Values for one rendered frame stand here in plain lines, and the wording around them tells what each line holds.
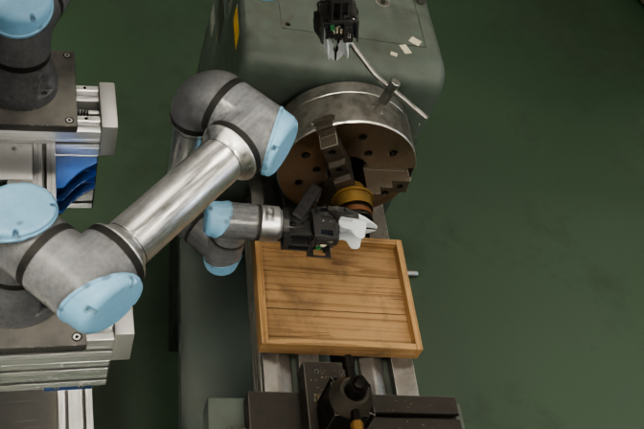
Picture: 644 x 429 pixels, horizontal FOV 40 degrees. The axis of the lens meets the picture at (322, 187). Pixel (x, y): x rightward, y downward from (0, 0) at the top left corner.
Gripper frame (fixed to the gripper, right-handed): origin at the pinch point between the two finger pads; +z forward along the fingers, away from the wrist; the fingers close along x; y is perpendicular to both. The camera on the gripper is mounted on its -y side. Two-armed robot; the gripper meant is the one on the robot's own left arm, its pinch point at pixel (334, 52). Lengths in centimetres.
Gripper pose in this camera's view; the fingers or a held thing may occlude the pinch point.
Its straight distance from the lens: 186.1
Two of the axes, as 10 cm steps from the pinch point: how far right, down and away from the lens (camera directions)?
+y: 1.0, 7.6, -6.4
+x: 9.9, -0.7, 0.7
